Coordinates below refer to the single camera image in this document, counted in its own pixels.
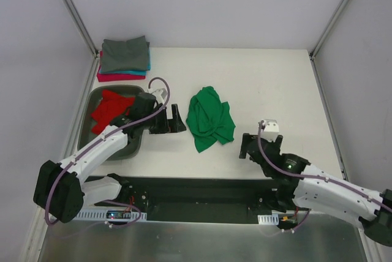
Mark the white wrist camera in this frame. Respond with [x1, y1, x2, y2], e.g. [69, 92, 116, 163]
[259, 119, 279, 136]
[148, 88, 168, 104]

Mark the left white cable duct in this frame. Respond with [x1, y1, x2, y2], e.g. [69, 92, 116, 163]
[73, 209, 147, 222]

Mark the left aluminium frame post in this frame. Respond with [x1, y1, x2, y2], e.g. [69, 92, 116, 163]
[62, 0, 98, 57]

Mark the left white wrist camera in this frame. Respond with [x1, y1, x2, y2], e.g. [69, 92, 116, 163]
[148, 88, 168, 104]

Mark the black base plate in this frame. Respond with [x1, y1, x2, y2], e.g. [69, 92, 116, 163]
[112, 177, 296, 224]

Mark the right aluminium frame post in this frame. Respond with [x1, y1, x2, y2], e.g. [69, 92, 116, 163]
[309, 0, 351, 61]

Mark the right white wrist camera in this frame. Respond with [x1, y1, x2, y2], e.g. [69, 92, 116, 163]
[259, 119, 279, 136]

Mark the folded grey t-shirt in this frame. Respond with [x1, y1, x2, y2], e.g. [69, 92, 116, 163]
[100, 36, 149, 73]

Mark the folded teal t-shirt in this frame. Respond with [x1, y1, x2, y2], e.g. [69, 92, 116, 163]
[124, 50, 151, 76]

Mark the aluminium frame post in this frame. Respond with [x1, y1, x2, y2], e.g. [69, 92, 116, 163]
[62, 0, 98, 57]
[309, 0, 351, 61]

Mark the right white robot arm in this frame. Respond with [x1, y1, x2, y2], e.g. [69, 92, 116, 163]
[239, 133, 391, 247]

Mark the right white cable duct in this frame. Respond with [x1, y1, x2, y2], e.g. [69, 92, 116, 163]
[257, 214, 279, 226]

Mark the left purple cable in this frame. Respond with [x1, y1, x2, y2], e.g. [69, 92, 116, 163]
[42, 77, 172, 226]

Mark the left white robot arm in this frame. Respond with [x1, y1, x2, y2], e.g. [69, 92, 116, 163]
[33, 91, 186, 225]

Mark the red t-shirt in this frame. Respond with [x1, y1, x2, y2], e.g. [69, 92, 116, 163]
[91, 89, 135, 135]

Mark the grey plastic tray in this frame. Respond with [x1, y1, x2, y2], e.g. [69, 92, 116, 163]
[77, 84, 144, 161]

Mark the white cable duct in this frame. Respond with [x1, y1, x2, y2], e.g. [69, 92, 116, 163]
[257, 214, 279, 226]
[73, 209, 147, 222]

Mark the folded magenta t-shirt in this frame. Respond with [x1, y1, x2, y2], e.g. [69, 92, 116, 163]
[96, 59, 151, 82]

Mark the green t-shirt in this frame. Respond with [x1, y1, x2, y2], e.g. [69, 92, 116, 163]
[186, 86, 236, 153]

